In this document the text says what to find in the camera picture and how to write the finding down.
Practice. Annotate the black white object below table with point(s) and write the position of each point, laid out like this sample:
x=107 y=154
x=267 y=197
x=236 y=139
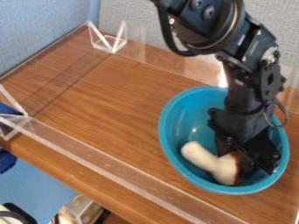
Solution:
x=13 y=215

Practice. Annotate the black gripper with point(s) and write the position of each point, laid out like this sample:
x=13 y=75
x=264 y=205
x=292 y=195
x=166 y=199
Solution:
x=243 y=134

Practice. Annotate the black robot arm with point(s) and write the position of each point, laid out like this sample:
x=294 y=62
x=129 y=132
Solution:
x=216 y=27

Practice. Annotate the white brown toy mushroom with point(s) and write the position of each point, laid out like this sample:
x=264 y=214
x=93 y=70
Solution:
x=223 y=168

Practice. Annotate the clear acrylic barrier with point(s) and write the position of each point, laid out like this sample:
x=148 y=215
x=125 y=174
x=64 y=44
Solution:
x=200 y=68
x=96 y=173

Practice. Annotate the clear acrylic back barrier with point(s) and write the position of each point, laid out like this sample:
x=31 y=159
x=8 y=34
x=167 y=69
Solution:
x=200 y=68

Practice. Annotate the blue plastic bowl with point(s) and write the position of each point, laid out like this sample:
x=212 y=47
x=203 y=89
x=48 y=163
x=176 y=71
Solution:
x=184 y=123

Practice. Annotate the clear acrylic corner bracket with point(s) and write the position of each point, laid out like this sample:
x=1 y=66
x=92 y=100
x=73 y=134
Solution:
x=107 y=42

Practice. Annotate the clear acrylic front barrier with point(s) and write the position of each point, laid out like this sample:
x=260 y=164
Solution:
x=96 y=173

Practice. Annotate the clear box below table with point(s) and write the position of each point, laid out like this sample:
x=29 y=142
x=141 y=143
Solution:
x=79 y=211

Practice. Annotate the clear acrylic left bracket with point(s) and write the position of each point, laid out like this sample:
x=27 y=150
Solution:
x=13 y=117

